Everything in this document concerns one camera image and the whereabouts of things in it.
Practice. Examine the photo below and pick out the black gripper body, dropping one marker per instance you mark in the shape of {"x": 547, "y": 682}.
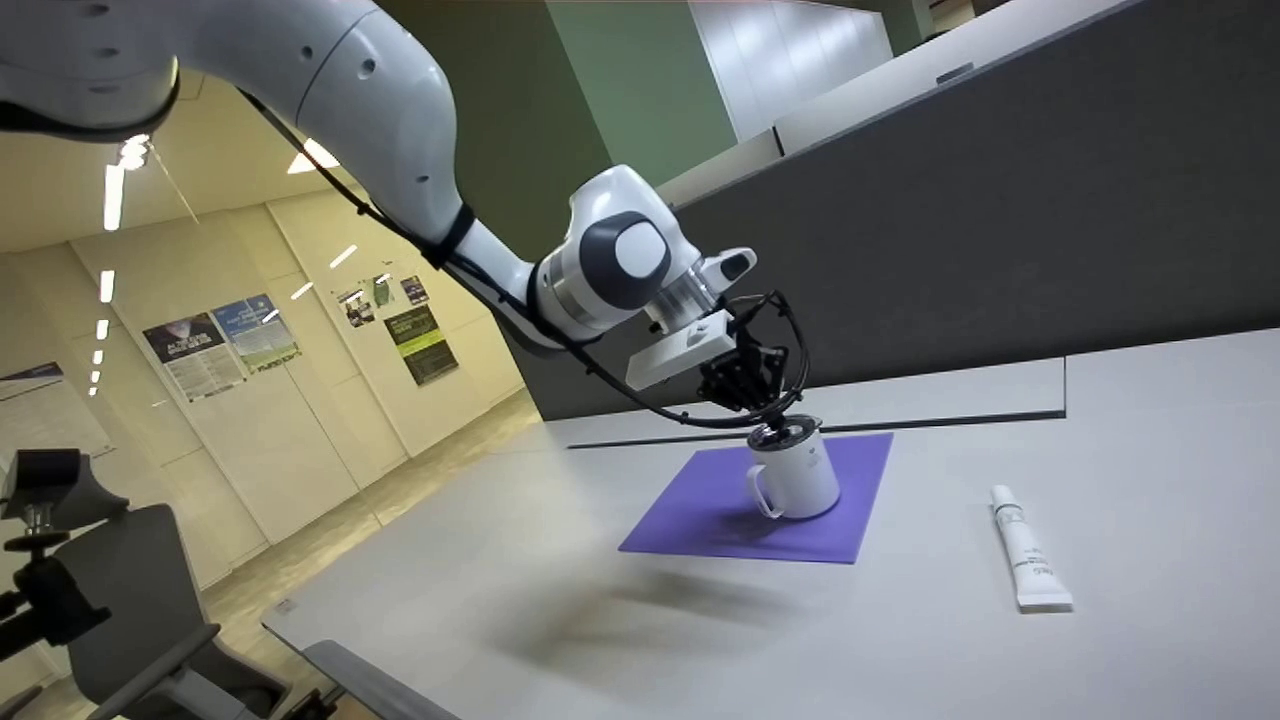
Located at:
{"x": 740, "y": 361}

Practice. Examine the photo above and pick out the white cup with lid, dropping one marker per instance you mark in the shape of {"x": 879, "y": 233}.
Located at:
{"x": 797, "y": 474}

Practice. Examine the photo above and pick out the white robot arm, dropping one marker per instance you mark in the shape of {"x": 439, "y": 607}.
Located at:
{"x": 372, "y": 93}

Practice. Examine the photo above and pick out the purple square mat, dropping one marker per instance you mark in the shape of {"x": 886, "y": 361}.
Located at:
{"x": 694, "y": 514}

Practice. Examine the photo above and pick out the white squeeze tube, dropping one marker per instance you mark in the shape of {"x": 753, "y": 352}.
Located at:
{"x": 1027, "y": 552}

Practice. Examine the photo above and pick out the dark green poster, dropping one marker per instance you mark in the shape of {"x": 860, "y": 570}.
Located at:
{"x": 423, "y": 345}

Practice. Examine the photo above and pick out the small photo notice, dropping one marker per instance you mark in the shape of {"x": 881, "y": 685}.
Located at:
{"x": 356, "y": 309}

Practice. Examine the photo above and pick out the blue photo poster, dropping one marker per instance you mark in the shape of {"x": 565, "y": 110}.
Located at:
{"x": 257, "y": 331}

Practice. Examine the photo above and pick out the poster with dark header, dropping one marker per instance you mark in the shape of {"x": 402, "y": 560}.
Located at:
{"x": 193, "y": 352}

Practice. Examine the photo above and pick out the long ceiling light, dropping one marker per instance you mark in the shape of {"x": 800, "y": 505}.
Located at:
{"x": 115, "y": 193}

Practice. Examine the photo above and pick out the grey office chair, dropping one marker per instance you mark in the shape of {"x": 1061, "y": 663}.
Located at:
{"x": 133, "y": 602}

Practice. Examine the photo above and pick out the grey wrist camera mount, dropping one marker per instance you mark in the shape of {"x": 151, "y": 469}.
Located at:
{"x": 680, "y": 352}

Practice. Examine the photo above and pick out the grey partition wall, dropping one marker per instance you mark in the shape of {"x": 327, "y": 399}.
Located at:
{"x": 1001, "y": 202}

